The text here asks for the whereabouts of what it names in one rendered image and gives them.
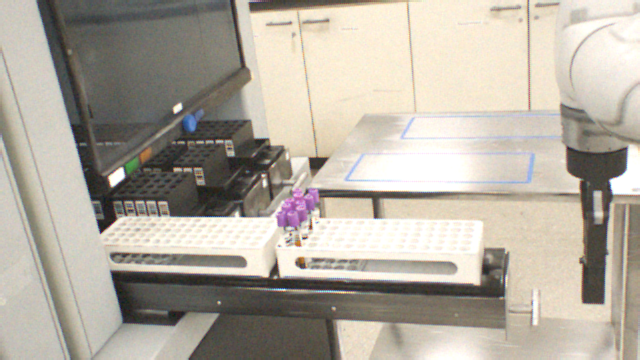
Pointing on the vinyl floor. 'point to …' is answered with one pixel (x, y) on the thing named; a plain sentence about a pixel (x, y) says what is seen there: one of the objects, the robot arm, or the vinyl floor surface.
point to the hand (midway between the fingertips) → (593, 280)
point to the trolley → (520, 341)
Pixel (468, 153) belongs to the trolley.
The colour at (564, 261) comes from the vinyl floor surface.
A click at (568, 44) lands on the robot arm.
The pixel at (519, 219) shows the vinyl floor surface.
